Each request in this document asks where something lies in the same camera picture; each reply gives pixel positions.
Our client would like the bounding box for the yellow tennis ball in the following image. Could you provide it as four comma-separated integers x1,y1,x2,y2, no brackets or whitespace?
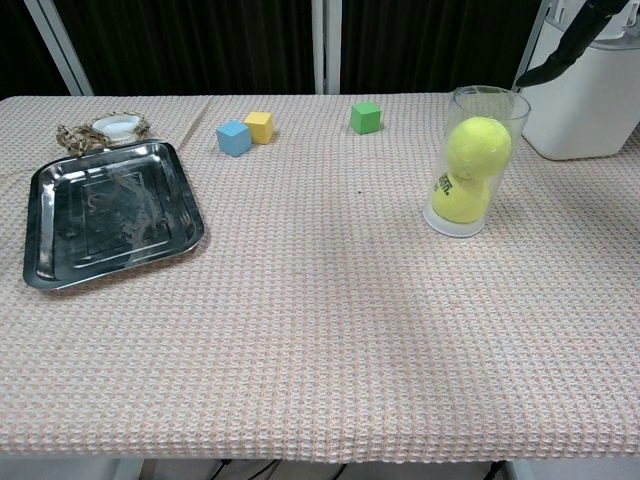
444,115,513,180
430,169,491,223

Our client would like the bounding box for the clear plastic tube container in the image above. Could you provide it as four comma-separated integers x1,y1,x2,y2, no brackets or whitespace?
422,85,531,237

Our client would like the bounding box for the grey metal frame post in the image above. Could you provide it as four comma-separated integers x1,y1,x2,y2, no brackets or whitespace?
22,0,95,97
513,0,549,91
309,0,342,95

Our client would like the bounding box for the blue cube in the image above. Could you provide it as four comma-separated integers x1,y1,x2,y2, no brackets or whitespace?
215,119,251,158

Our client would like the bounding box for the green cube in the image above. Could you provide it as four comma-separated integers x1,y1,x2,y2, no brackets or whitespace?
350,101,381,135

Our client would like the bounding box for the beige waffle tablecloth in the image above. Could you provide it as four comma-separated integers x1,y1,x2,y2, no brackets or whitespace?
0,92,640,464

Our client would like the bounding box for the yellow cube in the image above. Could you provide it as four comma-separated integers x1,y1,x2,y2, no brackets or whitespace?
243,110,275,145

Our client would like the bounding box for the rectangular steel tray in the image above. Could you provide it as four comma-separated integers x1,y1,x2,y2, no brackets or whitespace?
22,139,206,291

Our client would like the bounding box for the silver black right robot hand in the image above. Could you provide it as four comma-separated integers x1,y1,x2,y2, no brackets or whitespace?
517,0,631,86

